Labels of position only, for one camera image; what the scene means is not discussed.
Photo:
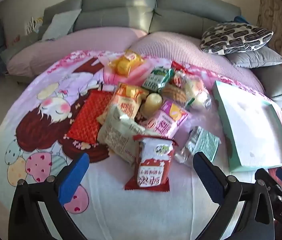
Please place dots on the green white barcode packet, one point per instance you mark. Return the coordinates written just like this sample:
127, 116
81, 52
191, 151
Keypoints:
200, 142

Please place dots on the pink sofa cover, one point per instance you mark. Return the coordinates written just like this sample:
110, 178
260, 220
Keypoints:
81, 42

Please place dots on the light grey cushion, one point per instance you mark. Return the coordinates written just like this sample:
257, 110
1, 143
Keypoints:
61, 25

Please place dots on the orange roll packet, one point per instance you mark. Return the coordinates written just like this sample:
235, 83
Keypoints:
126, 102

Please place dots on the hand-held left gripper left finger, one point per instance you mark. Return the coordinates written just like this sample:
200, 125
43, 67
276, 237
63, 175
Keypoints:
73, 177

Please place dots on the clear bread packet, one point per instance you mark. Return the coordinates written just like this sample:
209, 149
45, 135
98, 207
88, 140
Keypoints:
198, 90

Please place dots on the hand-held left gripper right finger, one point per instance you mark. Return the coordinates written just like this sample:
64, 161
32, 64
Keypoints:
207, 177

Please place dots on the grey sofa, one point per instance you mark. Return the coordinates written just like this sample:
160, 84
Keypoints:
121, 17

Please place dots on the mint green box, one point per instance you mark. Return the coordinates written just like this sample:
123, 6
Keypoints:
250, 130

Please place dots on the blue cloth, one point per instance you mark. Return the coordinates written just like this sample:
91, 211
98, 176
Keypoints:
240, 20

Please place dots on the red white snack packet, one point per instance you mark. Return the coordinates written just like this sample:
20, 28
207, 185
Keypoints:
153, 165

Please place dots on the white paper item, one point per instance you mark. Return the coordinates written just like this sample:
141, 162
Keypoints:
33, 26

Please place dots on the pink roll packet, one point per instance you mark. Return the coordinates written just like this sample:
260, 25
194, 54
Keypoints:
166, 120

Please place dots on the green white snack packet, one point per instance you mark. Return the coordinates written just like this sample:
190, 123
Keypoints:
157, 80

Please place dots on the printed blanket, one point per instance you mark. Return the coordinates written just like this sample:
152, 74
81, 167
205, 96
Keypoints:
131, 217

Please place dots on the small red item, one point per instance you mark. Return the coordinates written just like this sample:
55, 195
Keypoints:
16, 38

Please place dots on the clear waffle packet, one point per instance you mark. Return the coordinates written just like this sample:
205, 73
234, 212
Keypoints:
174, 92

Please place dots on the pale snack packet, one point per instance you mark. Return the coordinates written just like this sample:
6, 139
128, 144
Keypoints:
118, 135

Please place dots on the cream cylinder snack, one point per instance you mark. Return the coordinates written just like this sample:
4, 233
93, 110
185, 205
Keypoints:
152, 102

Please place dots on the red patterned packet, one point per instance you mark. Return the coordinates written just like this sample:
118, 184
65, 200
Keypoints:
87, 117

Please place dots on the yellow cake packet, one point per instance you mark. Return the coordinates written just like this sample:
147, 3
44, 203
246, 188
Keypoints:
123, 65

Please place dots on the black white patterned pillow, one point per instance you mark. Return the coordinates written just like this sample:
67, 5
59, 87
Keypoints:
235, 38

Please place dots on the grey pillow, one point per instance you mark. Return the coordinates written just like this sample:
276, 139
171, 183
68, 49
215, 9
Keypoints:
255, 58

